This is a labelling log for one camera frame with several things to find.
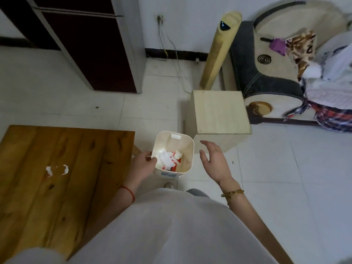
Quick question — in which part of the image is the red and white wrapper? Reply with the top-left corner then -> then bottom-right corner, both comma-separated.
163,151 -> 183,172

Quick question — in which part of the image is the person's white shirt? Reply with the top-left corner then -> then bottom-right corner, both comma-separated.
5,188 -> 279,264

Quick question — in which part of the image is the light wooden box stool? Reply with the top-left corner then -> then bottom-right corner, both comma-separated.
189,90 -> 252,153

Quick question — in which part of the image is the pile of white clothes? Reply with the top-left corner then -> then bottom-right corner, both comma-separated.
300,31 -> 352,110

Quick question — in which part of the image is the white cable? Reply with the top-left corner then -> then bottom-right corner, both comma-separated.
158,22 -> 191,94

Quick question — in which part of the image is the plaid cloth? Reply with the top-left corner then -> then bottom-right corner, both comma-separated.
284,102 -> 352,133

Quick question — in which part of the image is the person's left hand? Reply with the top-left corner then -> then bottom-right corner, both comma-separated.
125,151 -> 158,187

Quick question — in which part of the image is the person's right forearm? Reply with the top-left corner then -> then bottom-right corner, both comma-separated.
219,177 -> 295,264

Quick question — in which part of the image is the small white trash bin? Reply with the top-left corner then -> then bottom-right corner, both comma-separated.
150,131 -> 195,179

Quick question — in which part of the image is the red string bracelet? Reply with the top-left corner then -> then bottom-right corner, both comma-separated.
121,185 -> 136,204

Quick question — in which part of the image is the crumpled white paper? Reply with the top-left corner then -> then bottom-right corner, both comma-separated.
157,148 -> 184,170

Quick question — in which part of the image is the purple cloth item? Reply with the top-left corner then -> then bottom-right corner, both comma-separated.
269,37 -> 288,56

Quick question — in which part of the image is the gold bracelet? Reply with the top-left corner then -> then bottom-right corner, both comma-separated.
221,189 -> 245,199

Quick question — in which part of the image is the yellow tower fan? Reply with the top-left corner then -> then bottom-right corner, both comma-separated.
199,11 -> 243,91

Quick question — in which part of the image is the beige and grey sofa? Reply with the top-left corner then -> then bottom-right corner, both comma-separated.
229,0 -> 352,127

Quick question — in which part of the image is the dark red cabinet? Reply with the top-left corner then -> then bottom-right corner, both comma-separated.
0,0 -> 146,94

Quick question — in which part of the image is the person's right hand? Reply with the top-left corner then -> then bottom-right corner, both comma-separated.
199,140 -> 234,186

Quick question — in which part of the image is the leopard print cloth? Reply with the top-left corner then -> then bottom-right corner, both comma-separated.
285,30 -> 317,83

